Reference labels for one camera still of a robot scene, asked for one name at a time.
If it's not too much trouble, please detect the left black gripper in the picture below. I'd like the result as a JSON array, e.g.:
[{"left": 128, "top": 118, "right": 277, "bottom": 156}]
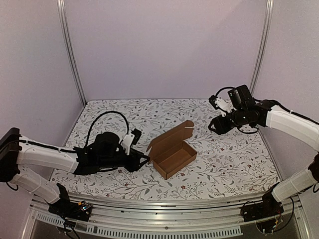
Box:
[{"left": 98, "top": 148, "right": 151, "bottom": 173}]

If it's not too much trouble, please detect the brown cardboard box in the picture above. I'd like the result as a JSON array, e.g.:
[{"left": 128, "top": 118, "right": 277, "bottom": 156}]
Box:
[{"left": 147, "top": 120, "right": 197, "bottom": 180}]

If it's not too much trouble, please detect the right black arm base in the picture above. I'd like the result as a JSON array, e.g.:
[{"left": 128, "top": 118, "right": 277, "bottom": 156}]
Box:
[{"left": 240, "top": 183, "right": 284, "bottom": 222}]

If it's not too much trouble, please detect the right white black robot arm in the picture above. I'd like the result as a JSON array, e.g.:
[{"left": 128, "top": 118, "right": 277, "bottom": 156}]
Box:
[{"left": 208, "top": 85, "right": 319, "bottom": 217}]

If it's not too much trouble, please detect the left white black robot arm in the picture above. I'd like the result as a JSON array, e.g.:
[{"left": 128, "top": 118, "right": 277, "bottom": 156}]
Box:
[{"left": 0, "top": 127, "right": 150, "bottom": 216}]

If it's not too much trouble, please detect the floral patterned table mat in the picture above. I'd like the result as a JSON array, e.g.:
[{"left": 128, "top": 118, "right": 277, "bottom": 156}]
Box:
[{"left": 50, "top": 99, "right": 281, "bottom": 201}]

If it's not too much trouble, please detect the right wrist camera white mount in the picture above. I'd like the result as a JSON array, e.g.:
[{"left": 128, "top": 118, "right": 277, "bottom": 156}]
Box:
[{"left": 208, "top": 95, "right": 234, "bottom": 117}]

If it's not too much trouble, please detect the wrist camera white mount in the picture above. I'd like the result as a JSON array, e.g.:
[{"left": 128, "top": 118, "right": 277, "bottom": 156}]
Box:
[
  {"left": 120, "top": 129, "right": 142, "bottom": 155},
  {"left": 208, "top": 95, "right": 234, "bottom": 117}
]

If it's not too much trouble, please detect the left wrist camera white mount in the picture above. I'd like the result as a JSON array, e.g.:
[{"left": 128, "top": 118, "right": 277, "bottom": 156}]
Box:
[{"left": 120, "top": 129, "right": 142, "bottom": 155}]

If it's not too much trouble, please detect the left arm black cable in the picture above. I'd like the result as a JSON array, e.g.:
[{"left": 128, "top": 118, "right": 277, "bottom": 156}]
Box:
[{"left": 86, "top": 111, "right": 131, "bottom": 150}]

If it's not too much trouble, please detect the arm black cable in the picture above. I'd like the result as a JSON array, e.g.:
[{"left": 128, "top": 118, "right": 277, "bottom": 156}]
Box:
[
  {"left": 214, "top": 86, "right": 319, "bottom": 125},
  {"left": 86, "top": 111, "right": 131, "bottom": 150}
]

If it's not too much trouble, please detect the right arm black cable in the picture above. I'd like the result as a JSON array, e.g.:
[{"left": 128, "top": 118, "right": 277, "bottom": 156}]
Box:
[{"left": 214, "top": 86, "right": 319, "bottom": 125}]

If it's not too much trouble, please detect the aluminium front rail frame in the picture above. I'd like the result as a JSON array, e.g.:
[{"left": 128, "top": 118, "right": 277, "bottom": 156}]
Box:
[{"left": 22, "top": 193, "right": 312, "bottom": 239}]

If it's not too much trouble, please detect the right aluminium corner post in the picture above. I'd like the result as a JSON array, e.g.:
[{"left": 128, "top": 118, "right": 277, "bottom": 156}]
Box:
[{"left": 249, "top": 0, "right": 274, "bottom": 94}]

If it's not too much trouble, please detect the aluminium corner post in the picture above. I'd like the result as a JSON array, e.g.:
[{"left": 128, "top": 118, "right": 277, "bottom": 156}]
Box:
[
  {"left": 56, "top": 0, "right": 87, "bottom": 106},
  {"left": 249, "top": 0, "right": 274, "bottom": 94}
]

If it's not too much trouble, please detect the left aluminium corner post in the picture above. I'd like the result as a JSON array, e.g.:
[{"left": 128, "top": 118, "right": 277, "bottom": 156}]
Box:
[{"left": 56, "top": 0, "right": 87, "bottom": 106}]

